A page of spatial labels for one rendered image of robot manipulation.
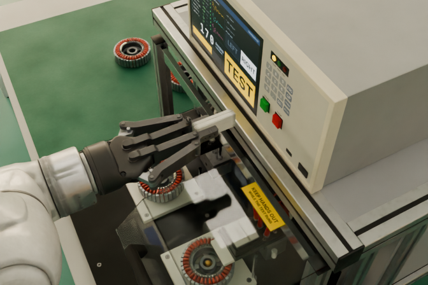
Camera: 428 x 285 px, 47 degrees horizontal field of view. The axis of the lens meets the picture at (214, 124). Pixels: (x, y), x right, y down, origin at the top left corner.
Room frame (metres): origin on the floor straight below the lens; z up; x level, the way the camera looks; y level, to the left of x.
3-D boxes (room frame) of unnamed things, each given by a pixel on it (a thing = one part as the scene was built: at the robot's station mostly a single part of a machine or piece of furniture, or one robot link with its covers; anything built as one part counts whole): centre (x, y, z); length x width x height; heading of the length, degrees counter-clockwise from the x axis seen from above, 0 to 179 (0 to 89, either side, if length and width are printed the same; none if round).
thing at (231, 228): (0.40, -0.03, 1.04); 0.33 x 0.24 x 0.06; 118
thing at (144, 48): (1.19, 0.25, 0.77); 0.11 x 0.11 x 0.04
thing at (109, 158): (0.45, 0.14, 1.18); 0.09 x 0.08 x 0.07; 118
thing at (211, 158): (0.75, 0.00, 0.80); 0.07 x 0.05 x 0.06; 28
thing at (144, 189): (0.69, 0.13, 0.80); 0.11 x 0.11 x 0.04
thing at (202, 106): (0.63, -0.02, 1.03); 0.62 x 0.01 x 0.03; 28
